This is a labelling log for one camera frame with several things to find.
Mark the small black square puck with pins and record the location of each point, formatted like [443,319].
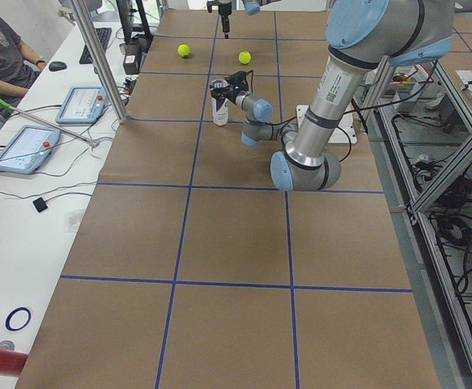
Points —
[40,205]

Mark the tennis ball with black logo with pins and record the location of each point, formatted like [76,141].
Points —
[244,57]

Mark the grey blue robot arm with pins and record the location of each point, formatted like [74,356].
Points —
[252,7]
[359,35]

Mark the blue teach pendant near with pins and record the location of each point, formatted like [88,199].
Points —
[29,149]

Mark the black computer monitor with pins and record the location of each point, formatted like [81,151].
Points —
[127,10]

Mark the white blue tennis ball can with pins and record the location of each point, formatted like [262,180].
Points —
[219,107]

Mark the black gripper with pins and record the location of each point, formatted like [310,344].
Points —
[230,96]
[223,10]

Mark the blue teach pendant far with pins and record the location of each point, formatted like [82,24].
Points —
[83,105]

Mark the yellow tennis ball near edge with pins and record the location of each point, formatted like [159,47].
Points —
[183,50]

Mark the grey tape roll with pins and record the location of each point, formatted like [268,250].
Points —
[7,345]

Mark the aluminium frame post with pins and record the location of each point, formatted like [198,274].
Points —
[91,40]

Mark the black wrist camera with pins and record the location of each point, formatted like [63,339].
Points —
[213,4]
[238,81]

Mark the seated person in grey shirt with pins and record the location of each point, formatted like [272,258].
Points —
[20,65]

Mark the black computer mouse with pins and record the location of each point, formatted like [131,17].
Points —
[57,66]

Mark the black box with label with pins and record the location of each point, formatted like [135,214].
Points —
[132,59]

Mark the blue teach pendant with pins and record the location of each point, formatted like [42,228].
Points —
[83,105]
[29,149]

